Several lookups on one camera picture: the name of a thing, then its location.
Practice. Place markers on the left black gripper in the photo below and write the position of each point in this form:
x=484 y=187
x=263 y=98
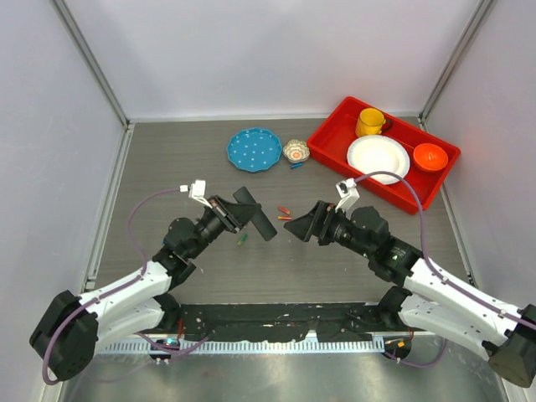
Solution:
x=232 y=216

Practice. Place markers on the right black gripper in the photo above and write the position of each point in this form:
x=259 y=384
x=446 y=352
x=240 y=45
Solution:
x=316 y=223

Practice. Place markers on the black remote control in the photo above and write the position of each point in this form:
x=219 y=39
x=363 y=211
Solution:
x=261 y=222

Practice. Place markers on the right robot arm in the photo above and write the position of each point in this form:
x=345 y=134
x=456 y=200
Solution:
x=428 y=297

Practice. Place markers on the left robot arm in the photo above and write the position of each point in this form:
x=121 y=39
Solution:
x=74 y=327

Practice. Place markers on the green battery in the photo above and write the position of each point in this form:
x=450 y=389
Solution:
x=242 y=239

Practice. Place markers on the blue dotted plate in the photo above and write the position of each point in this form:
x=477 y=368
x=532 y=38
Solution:
x=254 y=150

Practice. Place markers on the small floral dish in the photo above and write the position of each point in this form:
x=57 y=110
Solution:
x=296 y=151

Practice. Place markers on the white paper plate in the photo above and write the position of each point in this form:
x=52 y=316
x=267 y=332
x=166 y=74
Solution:
x=377 y=153

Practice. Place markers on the yellow mug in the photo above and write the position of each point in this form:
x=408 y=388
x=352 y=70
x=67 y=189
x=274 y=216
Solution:
x=371 y=122

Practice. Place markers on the orange bowl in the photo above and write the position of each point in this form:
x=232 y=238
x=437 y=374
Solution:
x=430 y=158

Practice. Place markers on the red plastic bin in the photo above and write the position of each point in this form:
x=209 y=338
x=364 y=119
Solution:
x=330 y=142

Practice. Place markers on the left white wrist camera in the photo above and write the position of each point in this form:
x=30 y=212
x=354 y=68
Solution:
x=196 y=191

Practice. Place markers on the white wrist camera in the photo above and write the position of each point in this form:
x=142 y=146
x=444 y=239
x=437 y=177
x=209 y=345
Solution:
x=196 y=191
x=348 y=194

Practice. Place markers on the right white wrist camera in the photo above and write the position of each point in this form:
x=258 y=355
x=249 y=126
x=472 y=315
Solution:
x=348 y=194

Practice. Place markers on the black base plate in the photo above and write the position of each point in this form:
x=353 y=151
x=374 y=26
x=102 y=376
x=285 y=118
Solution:
x=279 y=323

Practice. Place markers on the perforated cable tray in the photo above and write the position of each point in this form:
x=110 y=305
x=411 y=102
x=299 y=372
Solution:
x=309 y=345

